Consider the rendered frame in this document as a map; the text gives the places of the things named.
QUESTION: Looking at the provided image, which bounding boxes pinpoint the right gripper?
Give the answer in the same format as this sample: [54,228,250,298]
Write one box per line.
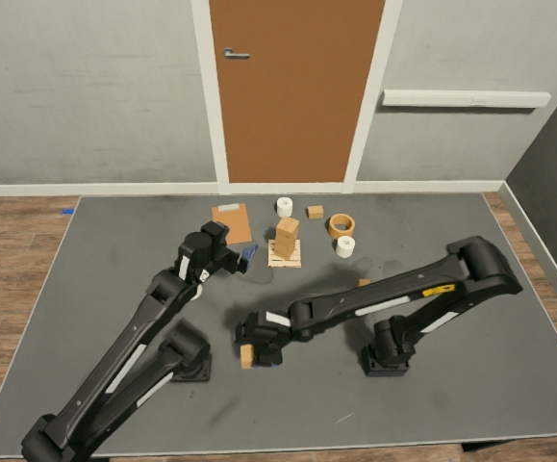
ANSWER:
[251,339,284,368]

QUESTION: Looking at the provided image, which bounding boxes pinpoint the tan hollow tube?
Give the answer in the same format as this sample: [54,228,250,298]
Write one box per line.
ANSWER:
[328,214,355,240]

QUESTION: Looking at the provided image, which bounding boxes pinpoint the tan flat board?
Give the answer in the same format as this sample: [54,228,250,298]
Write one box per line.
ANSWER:
[212,203,252,244]

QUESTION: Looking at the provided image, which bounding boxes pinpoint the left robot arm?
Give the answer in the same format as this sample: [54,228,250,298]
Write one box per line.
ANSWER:
[21,221,231,462]

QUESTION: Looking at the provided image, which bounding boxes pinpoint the small square wooden pallet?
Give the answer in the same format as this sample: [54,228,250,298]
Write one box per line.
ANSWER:
[268,240,301,268]

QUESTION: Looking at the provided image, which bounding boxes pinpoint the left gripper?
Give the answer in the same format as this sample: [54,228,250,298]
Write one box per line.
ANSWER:
[209,244,258,275]

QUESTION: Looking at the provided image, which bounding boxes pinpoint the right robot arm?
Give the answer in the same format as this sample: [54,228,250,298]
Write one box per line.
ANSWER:
[234,236,524,372]

